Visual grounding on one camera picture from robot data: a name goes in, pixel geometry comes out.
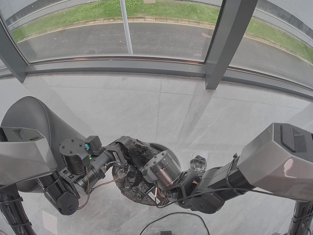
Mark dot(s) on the black plastic bag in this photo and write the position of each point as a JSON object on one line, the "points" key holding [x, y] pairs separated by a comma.
{"points": [[137, 153]]}

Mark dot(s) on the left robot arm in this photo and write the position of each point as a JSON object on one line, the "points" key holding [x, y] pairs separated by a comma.
{"points": [[73, 155]]}

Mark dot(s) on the window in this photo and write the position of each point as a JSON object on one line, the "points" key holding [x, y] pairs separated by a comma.
{"points": [[234, 33]]}

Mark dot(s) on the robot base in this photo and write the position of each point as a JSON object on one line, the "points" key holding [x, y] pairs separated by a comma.
{"points": [[166, 233]]}

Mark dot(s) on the black plastic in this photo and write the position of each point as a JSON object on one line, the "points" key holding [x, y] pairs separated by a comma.
{"points": [[199, 164]]}

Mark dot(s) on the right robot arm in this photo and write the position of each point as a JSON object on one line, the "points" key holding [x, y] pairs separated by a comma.
{"points": [[269, 160]]}

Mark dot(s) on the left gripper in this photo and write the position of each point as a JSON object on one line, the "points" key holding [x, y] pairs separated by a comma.
{"points": [[107, 160]]}

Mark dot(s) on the white trash bin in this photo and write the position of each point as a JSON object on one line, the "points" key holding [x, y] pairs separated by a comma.
{"points": [[171, 153]]}

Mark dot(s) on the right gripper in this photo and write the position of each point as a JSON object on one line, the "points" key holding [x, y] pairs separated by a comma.
{"points": [[153, 196]]}

